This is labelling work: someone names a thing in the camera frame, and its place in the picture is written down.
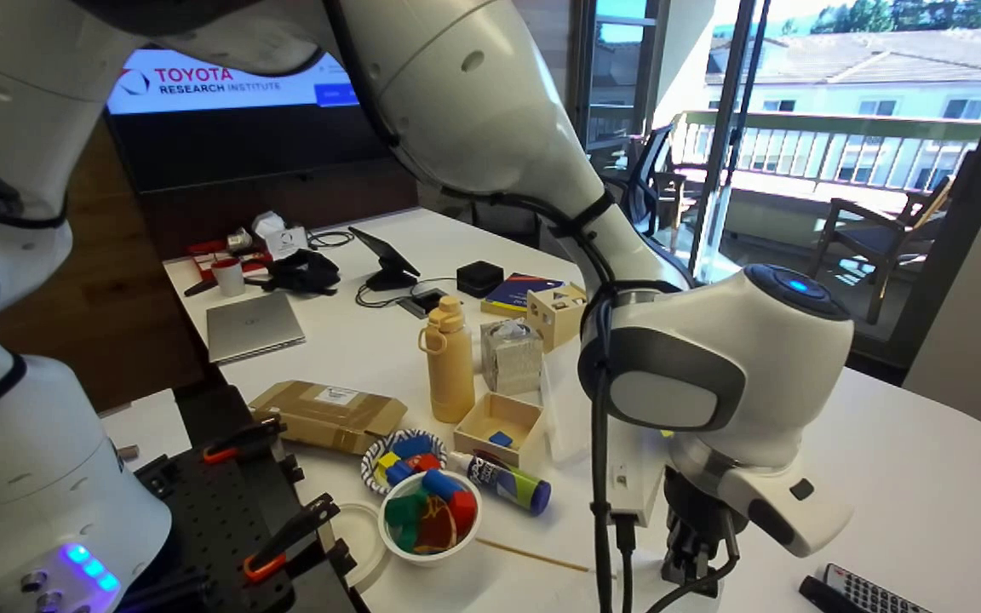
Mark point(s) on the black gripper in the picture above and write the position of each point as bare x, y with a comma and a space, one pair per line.
701, 517

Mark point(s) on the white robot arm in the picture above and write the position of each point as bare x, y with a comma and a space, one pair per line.
742, 342

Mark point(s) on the black remote control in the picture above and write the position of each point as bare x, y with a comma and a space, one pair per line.
852, 590

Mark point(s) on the thin wooden stick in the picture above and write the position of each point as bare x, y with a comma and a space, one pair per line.
531, 558

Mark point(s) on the blue green marker bottle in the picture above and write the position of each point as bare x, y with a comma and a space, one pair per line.
511, 486

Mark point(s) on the small blue cube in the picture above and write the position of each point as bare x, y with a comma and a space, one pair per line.
498, 437

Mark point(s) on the open wooden box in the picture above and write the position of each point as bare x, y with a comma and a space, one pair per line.
477, 437

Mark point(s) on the dark red wooden block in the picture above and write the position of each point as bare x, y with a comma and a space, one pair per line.
436, 530

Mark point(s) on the blue block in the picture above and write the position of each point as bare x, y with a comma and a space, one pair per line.
412, 444
401, 470
441, 486

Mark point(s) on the white bowl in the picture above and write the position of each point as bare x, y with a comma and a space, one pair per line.
428, 558

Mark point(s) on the metal box grater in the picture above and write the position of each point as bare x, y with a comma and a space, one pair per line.
509, 363

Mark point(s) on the wooden shape sorter cube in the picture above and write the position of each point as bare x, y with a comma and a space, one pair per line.
560, 319

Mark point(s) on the green block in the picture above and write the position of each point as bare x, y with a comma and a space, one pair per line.
403, 519

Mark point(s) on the yellow mustard bottle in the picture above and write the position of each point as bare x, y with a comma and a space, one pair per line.
450, 369

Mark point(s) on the blue orange book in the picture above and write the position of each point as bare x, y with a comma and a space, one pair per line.
511, 294

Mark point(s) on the yellow block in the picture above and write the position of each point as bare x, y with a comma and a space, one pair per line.
387, 462

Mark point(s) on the white round lid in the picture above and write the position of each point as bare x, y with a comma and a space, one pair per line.
370, 562

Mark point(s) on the blue patterned paper plate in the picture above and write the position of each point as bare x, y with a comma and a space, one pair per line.
370, 470

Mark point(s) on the dark patio chair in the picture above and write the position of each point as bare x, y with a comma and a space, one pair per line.
871, 243

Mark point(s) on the small black box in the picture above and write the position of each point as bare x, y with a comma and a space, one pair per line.
477, 278

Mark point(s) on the brown cardboard box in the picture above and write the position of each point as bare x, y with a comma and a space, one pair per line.
323, 415

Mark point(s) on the black orange clamp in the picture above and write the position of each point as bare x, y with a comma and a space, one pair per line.
289, 535
241, 442

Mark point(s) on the black tablet stand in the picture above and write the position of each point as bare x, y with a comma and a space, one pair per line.
390, 266

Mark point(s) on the black fabric pouch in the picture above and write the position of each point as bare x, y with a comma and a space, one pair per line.
305, 274

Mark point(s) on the silver laptop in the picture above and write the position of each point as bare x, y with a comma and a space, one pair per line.
254, 327

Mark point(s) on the white crumpled object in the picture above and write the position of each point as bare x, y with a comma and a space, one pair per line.
278, 236

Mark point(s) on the white paper cup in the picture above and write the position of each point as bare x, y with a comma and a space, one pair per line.
231, 282

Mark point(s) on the red packages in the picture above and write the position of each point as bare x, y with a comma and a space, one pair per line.
210, 264

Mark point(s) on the black robot mount plate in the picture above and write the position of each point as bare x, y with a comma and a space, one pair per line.
218, 513

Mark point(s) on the wall television screen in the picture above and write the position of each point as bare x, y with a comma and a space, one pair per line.
231, 138

